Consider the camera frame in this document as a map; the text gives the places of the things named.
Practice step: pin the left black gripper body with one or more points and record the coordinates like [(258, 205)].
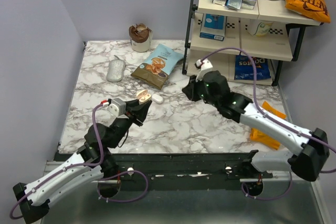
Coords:
[(132, 117)]

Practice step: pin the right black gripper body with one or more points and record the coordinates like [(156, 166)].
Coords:
[(210, 99)]

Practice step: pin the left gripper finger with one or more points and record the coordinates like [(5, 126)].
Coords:
[(132, 103), (140, 112)]

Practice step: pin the beige earbud charging case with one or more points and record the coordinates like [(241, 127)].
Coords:
[(143, 96)]

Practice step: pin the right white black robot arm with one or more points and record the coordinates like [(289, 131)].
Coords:
[(306, 151)]

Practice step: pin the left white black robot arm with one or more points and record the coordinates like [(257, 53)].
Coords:
[(111, 121)]

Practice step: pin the blue Doritos chip bag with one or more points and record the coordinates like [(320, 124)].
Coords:
[(244, 68)]

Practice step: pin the silver glitter pouch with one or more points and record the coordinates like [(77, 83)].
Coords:
[(116, 69)]

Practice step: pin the light blue chip bag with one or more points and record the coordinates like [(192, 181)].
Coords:
[(157, 67)]

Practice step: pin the orange snack bag on table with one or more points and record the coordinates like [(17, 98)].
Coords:
[(258, 136)]

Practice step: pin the blue box on shelf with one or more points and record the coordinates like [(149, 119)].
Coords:
[(213, 27)]

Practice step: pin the brown white paper cup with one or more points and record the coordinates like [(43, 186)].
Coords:
[(140, 37)]

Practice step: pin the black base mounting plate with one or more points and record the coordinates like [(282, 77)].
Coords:
[(181, 171)]

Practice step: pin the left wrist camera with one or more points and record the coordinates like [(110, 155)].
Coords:
[(117, 107)]

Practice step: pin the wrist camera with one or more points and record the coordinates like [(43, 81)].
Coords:
[(117, 107), (204, 66)]

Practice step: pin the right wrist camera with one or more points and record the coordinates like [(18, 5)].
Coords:
[(204, 66)]

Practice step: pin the black frame beige shelf rack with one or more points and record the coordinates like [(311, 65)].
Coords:
[(283, 42)]

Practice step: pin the aluminium rail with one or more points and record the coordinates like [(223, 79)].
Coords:
[(52, 167)]

